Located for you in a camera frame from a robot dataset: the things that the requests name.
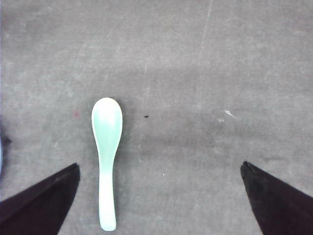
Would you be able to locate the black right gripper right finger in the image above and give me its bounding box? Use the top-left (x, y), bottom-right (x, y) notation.
top-left (240, 161), bottom-right (313, 235)

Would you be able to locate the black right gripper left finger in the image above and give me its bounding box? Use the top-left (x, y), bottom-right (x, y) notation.
top-left (0, 163), bottom-right (80, 235)

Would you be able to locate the mint green plastic spoon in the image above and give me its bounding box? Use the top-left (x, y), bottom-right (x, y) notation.
top-left (91, 97), bottom-right (122, 232)

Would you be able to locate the blue plastic plate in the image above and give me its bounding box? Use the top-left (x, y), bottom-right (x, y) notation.
top-left (0, 139), bottom-right (3, 175)

